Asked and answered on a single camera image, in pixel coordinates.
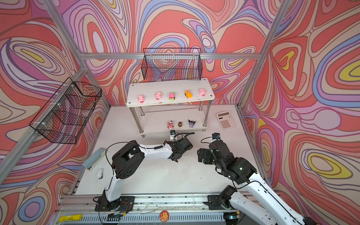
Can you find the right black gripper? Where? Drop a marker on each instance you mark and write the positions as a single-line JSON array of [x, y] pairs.
[[207, 153]]

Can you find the red pink bear toy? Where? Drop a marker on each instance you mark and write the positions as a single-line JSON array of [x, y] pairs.
[[170, 125]]

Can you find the dark purple figure toy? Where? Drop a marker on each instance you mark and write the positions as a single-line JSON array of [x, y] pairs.
[[191, 124]]

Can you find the pink green toy car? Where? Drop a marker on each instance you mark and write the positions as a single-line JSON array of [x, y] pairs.
[[172, 96]]

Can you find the orange toy car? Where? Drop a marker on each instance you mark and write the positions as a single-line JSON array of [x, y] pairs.
[[188, 94]]

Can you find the pink pig toy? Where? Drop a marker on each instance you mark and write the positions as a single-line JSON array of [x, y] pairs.
[[202, 92], [158, 96], [141, 99]]

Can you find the pink pig toy front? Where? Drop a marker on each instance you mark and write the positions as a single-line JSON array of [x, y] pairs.
[[141, 99]]

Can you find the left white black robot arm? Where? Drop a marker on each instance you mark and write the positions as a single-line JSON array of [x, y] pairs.
[[127, 160]]

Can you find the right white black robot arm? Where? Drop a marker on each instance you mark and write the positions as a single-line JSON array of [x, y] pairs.
[[249, 193]]

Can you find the pink white calculator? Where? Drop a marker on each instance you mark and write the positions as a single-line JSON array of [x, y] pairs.
[[226, 120]]

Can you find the white shelf table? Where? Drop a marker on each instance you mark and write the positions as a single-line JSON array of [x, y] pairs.
[[156, 122]]

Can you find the red round sticker badge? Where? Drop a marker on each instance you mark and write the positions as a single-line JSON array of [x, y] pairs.
[[164, 216]]

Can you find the grey stapler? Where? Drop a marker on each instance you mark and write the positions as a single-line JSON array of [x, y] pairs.
[[94, 159]]

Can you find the yellow marker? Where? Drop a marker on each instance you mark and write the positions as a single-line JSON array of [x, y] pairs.
[[76, 217]]

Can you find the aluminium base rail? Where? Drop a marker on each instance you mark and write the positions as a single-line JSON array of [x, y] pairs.
[[145, 210]]

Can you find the back black wire basket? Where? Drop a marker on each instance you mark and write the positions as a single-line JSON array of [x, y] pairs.
[[171, 64]]

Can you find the black wire basket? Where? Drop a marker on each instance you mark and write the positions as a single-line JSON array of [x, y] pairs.
[[171, 64], [69, 114]]

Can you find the left black wire basket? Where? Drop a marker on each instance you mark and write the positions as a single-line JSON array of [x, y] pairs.
[[69, 114]]

